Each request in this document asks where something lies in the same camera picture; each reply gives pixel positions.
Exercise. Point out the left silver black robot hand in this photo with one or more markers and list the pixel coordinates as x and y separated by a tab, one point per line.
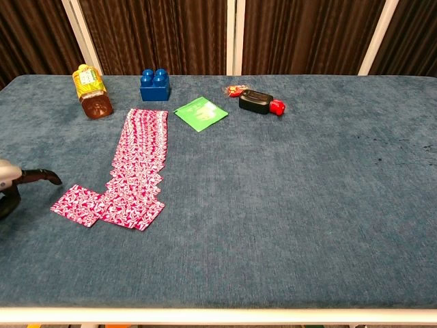
10	174

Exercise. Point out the pink-patterned playing card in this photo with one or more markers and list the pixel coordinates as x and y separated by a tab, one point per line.
76	205
131	215

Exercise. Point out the red white patterned card stack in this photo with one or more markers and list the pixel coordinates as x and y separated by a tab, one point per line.
143	147

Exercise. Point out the yellow label tea bottle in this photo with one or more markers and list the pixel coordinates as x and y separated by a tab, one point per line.
89	89

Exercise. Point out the dark brown pleated curtain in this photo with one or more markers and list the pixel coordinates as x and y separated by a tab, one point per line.
34	37
413	37
160	34
307	34

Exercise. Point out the blue toy building block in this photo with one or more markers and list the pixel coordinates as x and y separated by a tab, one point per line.
154	89

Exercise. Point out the green foil sachet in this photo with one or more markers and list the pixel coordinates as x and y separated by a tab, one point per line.
200	113

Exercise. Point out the red candy wrapper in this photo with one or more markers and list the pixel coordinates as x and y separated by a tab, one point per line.
234	90

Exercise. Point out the black bottle red cap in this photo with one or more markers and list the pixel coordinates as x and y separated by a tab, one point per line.
256	101

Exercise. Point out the blue fabric table cover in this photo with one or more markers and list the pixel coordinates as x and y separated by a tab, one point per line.
273	212

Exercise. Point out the white frame post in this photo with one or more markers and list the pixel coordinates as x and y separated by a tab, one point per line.
379	37
235	37
82	37

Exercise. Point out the white table frame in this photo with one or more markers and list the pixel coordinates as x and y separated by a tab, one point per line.
218	316

